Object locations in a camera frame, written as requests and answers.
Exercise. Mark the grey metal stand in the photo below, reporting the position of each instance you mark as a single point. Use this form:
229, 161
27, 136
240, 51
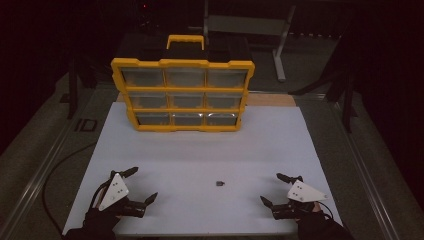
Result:
278, 60

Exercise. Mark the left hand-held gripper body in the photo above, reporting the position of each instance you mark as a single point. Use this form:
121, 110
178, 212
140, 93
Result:
113, 193

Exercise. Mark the yellow black drawer organizer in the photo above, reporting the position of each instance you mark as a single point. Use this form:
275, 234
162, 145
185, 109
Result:
183, 63

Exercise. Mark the grid of clear organizer drawers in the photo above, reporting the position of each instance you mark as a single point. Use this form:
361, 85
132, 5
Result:
143, 77

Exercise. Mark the aluminium frame rail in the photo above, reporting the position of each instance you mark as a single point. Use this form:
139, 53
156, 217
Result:
375, 186
40, 177

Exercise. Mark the black stand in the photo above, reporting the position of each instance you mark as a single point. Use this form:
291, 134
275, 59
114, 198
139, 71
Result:
71, 93
347, 106

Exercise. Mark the person's right hand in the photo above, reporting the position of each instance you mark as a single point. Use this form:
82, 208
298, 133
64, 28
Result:
315, 221

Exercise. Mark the small dark screw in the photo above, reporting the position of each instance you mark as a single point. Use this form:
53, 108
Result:
220, 183

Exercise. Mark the person's left hand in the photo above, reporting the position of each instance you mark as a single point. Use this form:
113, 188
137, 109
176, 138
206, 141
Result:
100, 220

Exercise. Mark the clear plastic drawer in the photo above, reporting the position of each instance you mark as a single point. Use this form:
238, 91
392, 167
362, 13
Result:
188, 119

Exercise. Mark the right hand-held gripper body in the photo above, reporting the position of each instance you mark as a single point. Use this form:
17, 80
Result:
305, 193

